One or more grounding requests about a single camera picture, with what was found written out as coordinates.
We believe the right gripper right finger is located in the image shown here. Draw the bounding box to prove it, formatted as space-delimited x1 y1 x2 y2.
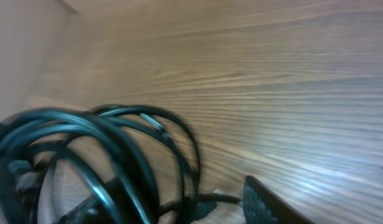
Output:
242 175 313 224

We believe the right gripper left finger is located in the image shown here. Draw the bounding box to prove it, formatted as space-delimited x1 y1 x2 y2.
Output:
56 177 138 224

